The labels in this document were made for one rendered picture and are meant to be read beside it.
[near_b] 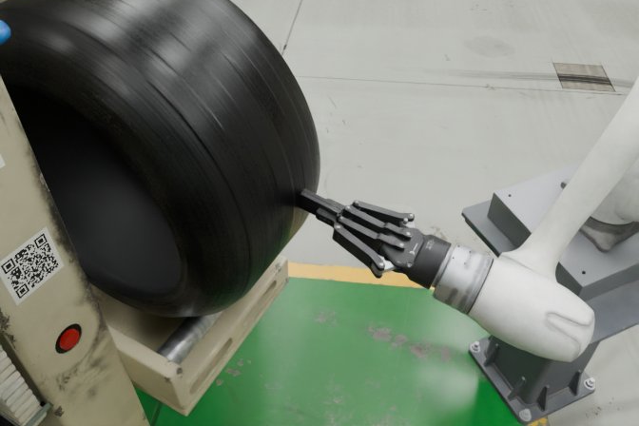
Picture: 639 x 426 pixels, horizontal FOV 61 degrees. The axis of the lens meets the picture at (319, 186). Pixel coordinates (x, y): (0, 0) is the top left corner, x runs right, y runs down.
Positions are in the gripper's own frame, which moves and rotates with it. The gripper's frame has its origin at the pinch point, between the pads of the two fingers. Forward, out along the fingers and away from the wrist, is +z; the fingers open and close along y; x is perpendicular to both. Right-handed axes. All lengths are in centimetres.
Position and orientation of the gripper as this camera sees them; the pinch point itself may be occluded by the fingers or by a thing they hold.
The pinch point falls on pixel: (320, 207)
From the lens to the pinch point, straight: 85.0
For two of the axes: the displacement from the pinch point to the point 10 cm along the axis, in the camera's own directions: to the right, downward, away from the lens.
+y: -4.8, 5.7, -6.7
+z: -8.7, -4.2, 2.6
